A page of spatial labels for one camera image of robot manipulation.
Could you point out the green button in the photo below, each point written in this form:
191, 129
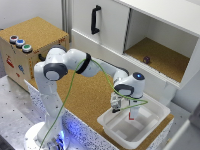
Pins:
26, 47

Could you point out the white plastic box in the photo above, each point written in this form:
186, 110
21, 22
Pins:
146, 128

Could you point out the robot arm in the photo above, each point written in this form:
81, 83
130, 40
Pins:
55, 71

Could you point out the blue button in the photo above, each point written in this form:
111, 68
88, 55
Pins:
20, 42

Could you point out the purple block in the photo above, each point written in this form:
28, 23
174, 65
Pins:
146, 59

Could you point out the wooden drawer box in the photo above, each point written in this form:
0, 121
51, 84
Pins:
36, 31

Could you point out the white sliding door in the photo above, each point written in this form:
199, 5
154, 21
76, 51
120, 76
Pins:
113, 23

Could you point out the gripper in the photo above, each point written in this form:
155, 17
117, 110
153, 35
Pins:
116, 103

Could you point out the white cabinet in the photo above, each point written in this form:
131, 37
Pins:
156, 15

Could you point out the red button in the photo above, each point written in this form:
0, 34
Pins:
13, 38

